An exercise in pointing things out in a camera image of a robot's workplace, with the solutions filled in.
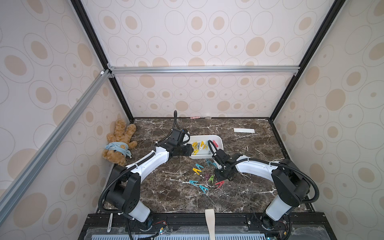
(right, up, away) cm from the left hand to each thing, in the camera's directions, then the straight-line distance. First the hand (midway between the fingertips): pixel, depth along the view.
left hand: (195, 148), depth 86 cm
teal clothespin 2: (+5, -23, -1) cm, 23 cm away
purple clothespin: (+7, -17, +3) cm, 18 cm away
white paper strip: (+37, +11, +28) cm, 47 cm away
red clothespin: (+14, +2, +17) cm, 22 cm away
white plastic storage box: (+15, +4, +15) cm, 22 cm away
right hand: (+16, -17, +4) cm, 24 cm away
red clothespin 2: (+14, -20, -1) cm, 25 cm away
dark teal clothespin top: (+8, -9, +8) cm, 15 cm away
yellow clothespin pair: (0, -4, +13) cm, 14 cm away
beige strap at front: (+8, -35, -11) cm, 37 cm away
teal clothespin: (+2, -12, +8) cm, 14 cm away
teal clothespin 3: (-2, -20, +1) cm, 20 cm away
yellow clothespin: (+1, -14, +6) cm, 15 cm away
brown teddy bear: (-48, +2, +8) cm, 49 cm away
